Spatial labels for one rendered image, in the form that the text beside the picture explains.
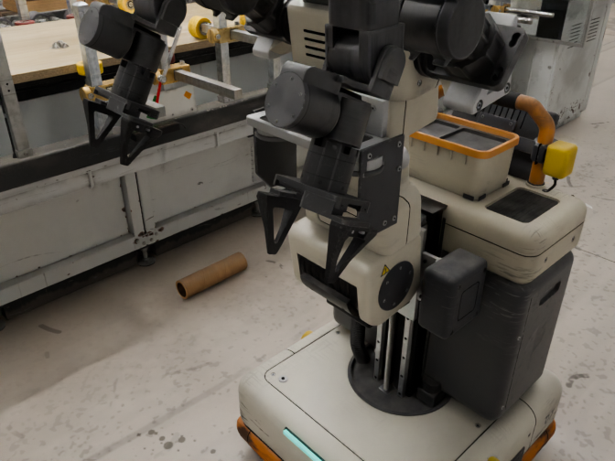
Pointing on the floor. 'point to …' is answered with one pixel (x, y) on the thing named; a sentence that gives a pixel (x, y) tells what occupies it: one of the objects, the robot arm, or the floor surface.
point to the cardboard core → (210, 275)
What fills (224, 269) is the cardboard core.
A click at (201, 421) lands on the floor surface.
